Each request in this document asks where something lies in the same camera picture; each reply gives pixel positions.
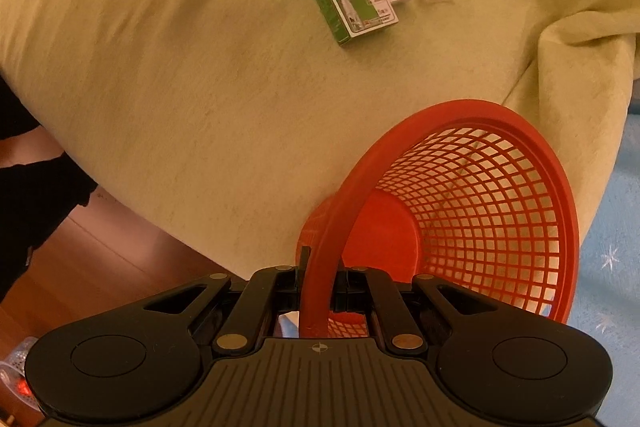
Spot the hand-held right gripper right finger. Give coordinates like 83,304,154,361
335,266,501,353

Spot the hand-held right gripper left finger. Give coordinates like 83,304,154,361
142,247,312,355

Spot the red plastic mesh basket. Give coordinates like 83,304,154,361
295,99,581,340

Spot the pale green blanket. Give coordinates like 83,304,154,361
0,0,640,283

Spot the person's black clothing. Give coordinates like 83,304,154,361
0,77,96,303

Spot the person's leg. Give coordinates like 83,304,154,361
0,127,66,168

